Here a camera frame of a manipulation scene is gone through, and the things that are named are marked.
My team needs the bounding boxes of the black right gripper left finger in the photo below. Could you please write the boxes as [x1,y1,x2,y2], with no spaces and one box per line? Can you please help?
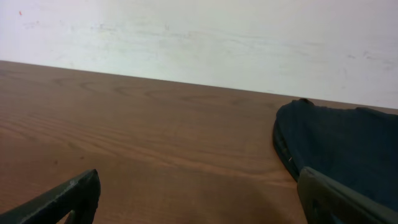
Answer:
[1,169,101,223]

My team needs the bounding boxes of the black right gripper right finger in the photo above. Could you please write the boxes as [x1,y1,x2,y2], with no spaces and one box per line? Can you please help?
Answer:
[297,167,397,223]

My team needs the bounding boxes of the dark blue denim shorts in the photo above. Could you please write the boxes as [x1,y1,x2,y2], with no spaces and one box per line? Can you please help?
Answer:
[272,98,397,210]

